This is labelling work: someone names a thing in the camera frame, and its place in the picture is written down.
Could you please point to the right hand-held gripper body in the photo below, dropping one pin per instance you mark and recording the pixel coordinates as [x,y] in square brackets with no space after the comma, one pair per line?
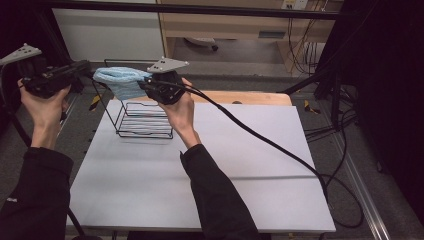
[165,88]

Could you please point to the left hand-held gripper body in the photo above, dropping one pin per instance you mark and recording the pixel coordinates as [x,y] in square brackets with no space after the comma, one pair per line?
[50,80]

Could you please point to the blue striped cloth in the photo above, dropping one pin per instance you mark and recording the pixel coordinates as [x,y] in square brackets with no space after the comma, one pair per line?
[121,81]

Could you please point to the person's left hand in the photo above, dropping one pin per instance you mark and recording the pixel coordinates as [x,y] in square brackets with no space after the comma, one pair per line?
[45,110]

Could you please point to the person's right hand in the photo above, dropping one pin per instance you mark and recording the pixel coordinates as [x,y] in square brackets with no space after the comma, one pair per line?
[181,116]

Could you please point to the yellow black tape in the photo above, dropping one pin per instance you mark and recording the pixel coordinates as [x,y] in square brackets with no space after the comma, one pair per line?
[311,108]
[94,102]

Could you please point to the white cabinet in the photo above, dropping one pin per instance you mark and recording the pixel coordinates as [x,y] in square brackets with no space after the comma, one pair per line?
[110,36]

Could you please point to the office chair base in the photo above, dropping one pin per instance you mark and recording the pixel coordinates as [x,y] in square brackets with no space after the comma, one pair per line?
[201,42]

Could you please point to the black curtain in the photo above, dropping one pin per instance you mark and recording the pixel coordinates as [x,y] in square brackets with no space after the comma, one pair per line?
[390,83]
[13,26]

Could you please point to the wooden table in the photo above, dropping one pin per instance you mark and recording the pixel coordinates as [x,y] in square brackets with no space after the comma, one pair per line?
[253,97]

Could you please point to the light wooden desk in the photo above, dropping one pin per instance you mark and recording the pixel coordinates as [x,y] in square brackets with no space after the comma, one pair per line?
[233,26]

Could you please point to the white board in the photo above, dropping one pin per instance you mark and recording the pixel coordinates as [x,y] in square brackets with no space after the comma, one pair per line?
[253,186]

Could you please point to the white power strip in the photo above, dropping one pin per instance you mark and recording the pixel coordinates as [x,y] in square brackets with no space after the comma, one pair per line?
[295,4]

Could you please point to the black metal frame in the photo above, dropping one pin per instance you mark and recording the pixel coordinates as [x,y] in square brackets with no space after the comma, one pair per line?
[213,11]

